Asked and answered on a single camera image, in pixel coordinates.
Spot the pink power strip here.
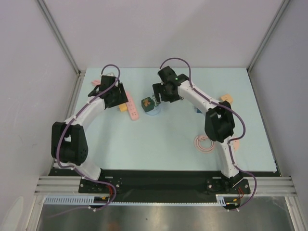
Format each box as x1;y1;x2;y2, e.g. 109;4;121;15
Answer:
126;91;139;121

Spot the dark green cube socket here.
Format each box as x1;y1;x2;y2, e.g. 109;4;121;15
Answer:
141;97;155;113

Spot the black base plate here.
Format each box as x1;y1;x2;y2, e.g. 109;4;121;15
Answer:
49;168;280;203

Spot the pink coiled cable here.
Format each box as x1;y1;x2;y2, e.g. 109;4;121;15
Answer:
193;134;216;154

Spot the pink round socket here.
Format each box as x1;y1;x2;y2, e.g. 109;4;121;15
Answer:
233;140;240;152

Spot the aluminium frame rail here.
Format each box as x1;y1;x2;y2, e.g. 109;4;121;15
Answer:
35;176;296;196

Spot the beige cube socket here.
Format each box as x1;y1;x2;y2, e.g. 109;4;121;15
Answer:
220;94;233;104

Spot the yellow plug adapter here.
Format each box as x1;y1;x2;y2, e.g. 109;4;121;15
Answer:
119;103;128;112

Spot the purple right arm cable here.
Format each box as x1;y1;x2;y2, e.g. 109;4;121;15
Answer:
159;57;257;212

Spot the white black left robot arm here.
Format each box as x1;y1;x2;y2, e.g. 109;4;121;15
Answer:
51;75;128;193

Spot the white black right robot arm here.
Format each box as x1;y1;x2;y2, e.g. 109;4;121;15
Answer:
153;66;243;193

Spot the light blue round socket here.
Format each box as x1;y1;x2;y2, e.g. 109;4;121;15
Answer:
146;105;161;116

